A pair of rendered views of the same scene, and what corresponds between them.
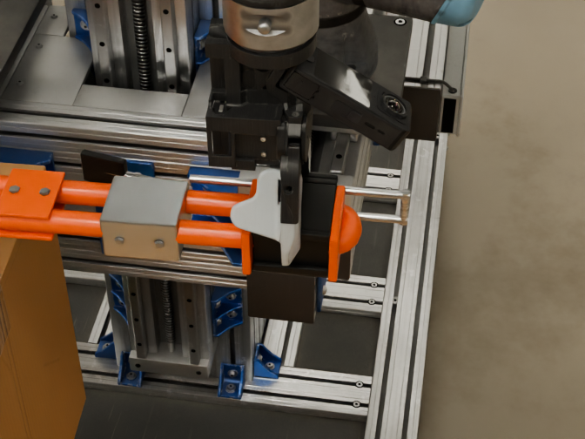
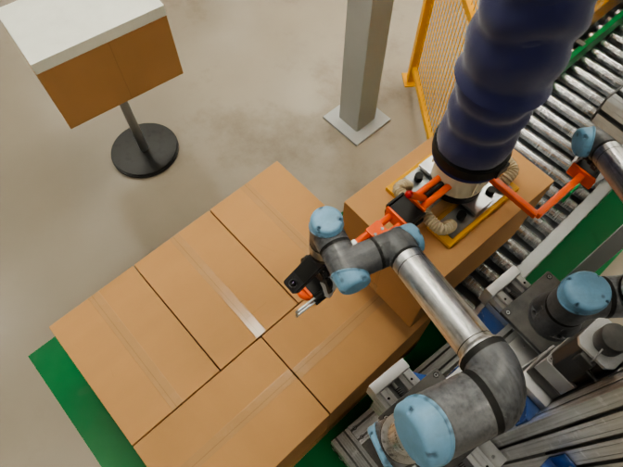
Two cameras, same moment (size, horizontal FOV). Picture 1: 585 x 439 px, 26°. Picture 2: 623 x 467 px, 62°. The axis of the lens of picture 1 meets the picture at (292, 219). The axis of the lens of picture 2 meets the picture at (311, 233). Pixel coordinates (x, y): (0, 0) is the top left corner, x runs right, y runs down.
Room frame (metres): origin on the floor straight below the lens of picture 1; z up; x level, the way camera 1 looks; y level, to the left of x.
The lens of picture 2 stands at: (1.19, -0.42, 2.55)
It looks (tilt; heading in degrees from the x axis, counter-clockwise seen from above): 62 degrees down; 133
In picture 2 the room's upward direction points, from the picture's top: straight up
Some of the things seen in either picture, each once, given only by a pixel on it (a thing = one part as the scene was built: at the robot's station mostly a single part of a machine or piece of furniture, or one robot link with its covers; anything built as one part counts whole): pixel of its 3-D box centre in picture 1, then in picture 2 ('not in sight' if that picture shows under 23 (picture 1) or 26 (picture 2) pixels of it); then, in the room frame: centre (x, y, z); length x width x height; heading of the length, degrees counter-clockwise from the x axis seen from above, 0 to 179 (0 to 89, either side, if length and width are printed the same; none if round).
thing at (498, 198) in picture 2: not in sight; (475, 205); (0.98, 0.58, 1.10); 0.34 x 0.10 x 0.05; 83
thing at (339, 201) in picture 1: (293, 229); (313, 282); (0.81, 0.00, 1.20); 0.08 x 0.07 x 0.05; 83
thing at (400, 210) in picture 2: not in sight; (404, 212); (0.86, 0.35, 1.20); 0.10 x 0.08 x 0.06; 173
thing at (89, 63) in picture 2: not in sight; (95, 44); (-0.84, 0.30, 0.82); 0.60 x 0.40 x 0.40; 79
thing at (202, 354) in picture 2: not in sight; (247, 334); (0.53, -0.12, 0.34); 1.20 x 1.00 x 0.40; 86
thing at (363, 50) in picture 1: (318, 25); not in sight; (1.30, -0.03, 1.09); 0.15 x 0.15 x 0.10
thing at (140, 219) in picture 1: (146, 218); not in sight; (0.84, 0.13, 1.20); 0.07 x 0.07 x 0.04; 83
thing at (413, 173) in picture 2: not in sight; (432, 168); (0.79, 0.60, 1.10); 0.34 x 0.10 x 0.05; 83
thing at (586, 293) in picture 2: not in sight; (580, 297); (1.38, 0.46, 1.20); 0.13 x 0.12 x 0.14; 46
